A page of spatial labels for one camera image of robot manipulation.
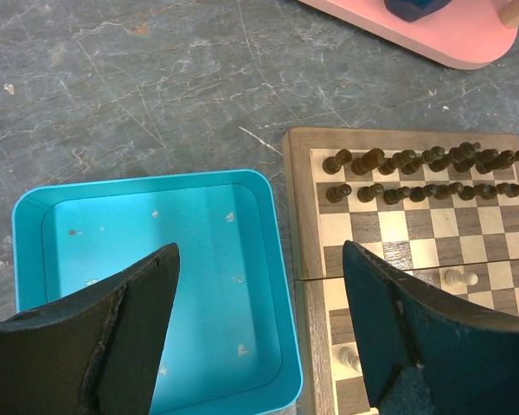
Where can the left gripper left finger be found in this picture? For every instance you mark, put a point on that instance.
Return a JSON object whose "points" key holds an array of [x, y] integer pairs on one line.
{"points": [[96, 351]]}

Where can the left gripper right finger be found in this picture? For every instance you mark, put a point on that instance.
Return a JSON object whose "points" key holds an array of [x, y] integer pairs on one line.
{"points": [[425, 351]]}

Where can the white chess pawn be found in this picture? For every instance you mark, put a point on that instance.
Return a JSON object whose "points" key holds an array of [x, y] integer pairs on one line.
{"points": [[455, 278], [349, 358]]}

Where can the wooden chess board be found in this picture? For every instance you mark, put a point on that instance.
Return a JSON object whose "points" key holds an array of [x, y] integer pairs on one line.
{"points": [[422, 238]]}

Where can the blue plastic bin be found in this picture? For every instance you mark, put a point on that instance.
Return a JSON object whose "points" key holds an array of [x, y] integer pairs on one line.
{"points": [[231, 345]]}

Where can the pink three-tier shelf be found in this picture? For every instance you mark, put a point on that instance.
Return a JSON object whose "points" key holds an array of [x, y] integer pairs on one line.
{"points": [[464, 35]]}

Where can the dark blue mug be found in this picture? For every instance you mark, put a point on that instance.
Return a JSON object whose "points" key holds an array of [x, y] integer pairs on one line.
{"points": [[410, 10]]}

